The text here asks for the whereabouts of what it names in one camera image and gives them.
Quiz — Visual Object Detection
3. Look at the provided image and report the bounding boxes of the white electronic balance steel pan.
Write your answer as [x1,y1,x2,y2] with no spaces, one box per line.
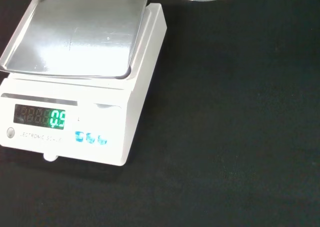
[0,0,168,167]

